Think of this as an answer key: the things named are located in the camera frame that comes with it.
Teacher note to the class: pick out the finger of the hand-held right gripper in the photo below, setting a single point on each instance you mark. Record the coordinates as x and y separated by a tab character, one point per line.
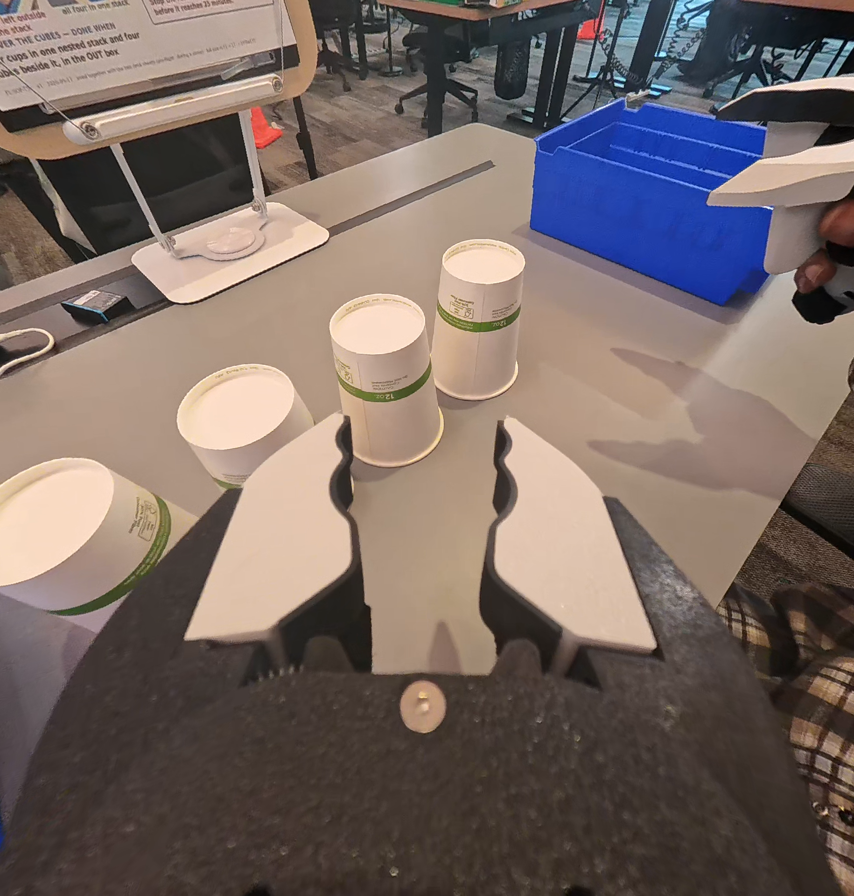
805	105
784	178

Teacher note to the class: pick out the black office chair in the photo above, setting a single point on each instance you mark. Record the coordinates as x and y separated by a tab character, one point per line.
437	91

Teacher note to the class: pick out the white cup green band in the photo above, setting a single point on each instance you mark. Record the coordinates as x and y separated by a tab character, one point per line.
49	532
238	413
385	420
479	350

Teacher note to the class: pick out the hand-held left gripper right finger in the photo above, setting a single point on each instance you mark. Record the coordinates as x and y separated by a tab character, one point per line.
567	560

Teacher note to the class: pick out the instruction sheet stand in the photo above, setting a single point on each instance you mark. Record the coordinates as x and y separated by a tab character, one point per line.
287	238

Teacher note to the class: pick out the orange traffic cone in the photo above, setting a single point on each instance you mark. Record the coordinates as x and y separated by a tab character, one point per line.
591	29
266	129

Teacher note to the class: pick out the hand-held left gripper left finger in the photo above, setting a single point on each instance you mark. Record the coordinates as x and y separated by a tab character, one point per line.
273	560

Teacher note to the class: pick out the small black blue device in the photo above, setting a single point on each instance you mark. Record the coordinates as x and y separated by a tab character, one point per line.
94	308

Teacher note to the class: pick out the wooden office desk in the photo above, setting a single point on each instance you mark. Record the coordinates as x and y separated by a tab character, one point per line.
483	15

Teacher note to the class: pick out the white printed paper sheet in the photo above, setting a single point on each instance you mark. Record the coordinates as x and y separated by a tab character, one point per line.
119	56

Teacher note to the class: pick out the person's plaid shirt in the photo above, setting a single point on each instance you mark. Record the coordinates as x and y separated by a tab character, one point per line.
819	700

